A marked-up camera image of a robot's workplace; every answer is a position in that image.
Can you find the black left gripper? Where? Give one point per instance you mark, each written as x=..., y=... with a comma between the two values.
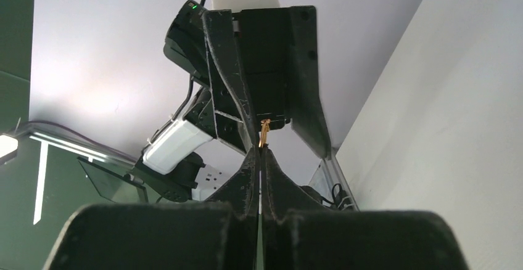
x=264, y=64

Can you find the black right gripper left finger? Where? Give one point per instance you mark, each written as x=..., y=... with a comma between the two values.
x=218, y=233

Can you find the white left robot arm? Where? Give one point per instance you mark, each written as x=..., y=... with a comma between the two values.
x=169, y=164

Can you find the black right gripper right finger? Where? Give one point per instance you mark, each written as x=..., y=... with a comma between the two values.
x=300, y=233

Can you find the green jewelry box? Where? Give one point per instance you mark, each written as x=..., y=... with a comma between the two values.
x=95, y=66

